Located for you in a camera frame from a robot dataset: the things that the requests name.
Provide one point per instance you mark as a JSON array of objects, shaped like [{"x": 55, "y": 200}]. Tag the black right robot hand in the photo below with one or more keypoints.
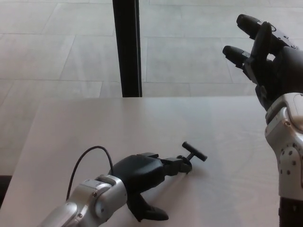
[{"x": 284, "y": 75}]

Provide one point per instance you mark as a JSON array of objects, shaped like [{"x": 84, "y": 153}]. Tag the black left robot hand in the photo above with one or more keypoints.
[{"x": 142, "y": 172}]

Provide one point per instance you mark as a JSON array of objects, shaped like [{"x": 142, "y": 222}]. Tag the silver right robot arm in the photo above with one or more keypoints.
[{"x": 288, "y": 153}]

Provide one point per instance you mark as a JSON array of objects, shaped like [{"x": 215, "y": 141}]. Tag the black vertical frame post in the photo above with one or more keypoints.
[{"x": 127, "y": 47}]

